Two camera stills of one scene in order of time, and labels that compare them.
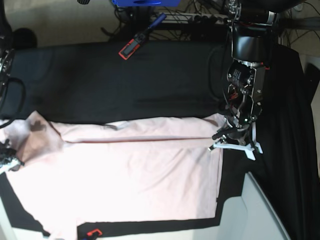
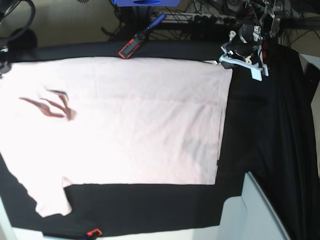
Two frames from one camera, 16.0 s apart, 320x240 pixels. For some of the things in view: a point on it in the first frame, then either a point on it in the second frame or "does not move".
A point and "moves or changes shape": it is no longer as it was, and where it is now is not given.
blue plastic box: (125, 3) does not move
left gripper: (9, 160) to (5, 66)
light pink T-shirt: (139, 169) moves or changes shape
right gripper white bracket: (240, 133) to (243, 50)
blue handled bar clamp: (131, 45) does not move
